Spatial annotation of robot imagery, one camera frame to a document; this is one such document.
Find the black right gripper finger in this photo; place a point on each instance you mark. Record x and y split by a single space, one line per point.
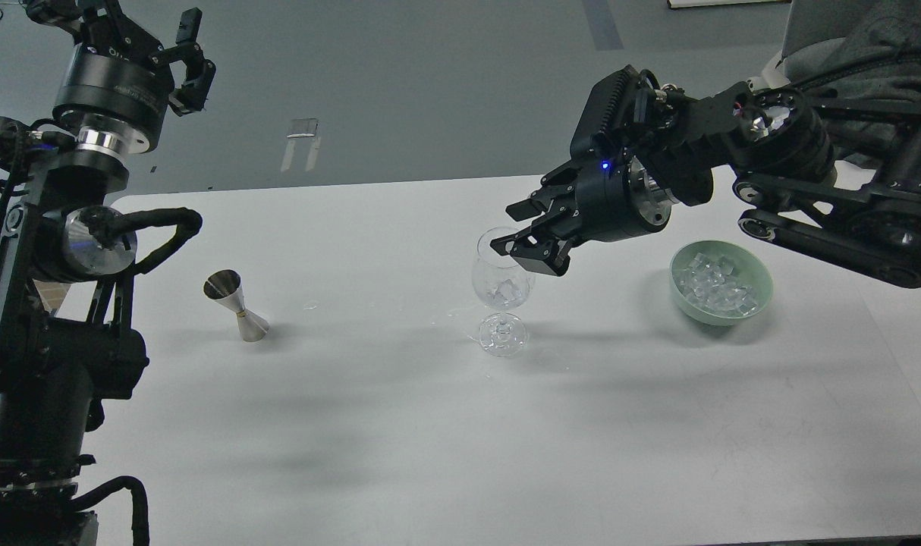
541 248
555 200

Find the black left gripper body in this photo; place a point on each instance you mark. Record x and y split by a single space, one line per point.
114 88

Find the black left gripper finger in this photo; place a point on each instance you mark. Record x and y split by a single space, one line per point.
199 72
99 27

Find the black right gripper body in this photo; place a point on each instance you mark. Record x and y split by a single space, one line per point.
611 201

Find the clear ice cube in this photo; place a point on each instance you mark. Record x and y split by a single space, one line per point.
509 293

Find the steel cocktail jigger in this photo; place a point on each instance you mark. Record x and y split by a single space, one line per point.
225 288

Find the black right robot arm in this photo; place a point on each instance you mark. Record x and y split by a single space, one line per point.
835 179

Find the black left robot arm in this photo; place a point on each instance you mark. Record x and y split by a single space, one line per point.
68 261

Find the clear wine glass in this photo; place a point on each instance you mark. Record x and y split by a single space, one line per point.
500 333

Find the green bowl of ice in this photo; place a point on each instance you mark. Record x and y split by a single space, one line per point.
718 283

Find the grey floor plate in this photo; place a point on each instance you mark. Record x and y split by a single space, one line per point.
302 128

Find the white office chair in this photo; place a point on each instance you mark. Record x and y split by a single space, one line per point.
771 76

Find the person in grey sweater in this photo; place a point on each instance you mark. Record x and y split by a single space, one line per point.
869 50

